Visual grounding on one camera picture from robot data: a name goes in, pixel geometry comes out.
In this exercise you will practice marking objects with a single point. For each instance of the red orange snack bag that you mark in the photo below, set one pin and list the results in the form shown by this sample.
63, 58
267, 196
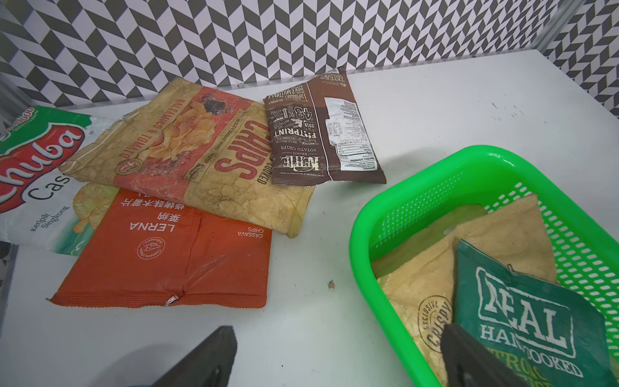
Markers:
147, 251

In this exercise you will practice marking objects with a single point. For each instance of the orange Chips bag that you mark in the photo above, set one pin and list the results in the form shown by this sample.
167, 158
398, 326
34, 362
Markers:
202, 148

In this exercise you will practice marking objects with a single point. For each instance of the green red Chuba bag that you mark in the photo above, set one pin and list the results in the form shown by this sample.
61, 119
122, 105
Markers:
37, 199

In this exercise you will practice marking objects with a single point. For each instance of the green plastic basket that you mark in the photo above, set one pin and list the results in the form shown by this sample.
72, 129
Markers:
585, 254

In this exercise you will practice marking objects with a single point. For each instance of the brown dark snack bag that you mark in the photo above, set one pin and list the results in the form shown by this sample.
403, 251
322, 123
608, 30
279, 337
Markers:
318, 135

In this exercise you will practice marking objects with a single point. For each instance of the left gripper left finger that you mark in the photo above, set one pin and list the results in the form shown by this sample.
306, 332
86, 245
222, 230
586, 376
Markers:
208, 365

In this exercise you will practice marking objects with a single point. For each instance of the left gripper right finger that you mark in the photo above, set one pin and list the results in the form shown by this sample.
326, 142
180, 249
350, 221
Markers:
469, 363

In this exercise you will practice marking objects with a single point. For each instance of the green Real chips bag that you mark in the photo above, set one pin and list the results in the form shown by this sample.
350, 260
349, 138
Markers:
544, 333

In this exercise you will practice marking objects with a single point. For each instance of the yellow green Chips bag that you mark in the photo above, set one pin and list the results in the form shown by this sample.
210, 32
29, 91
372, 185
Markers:
418, 277

